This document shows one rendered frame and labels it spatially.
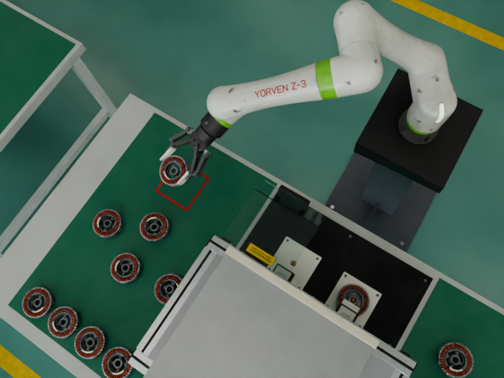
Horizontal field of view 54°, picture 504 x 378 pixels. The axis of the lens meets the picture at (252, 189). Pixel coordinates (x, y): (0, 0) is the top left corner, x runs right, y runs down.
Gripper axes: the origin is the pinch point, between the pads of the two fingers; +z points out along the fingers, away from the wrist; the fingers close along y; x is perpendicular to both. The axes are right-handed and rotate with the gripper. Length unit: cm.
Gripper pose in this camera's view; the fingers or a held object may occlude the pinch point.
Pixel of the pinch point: (173, 169)
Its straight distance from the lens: 183.0
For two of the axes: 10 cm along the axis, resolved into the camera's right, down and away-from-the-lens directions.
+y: -5.7, -7.6, 3.2
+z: -6.7, 6.5, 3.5
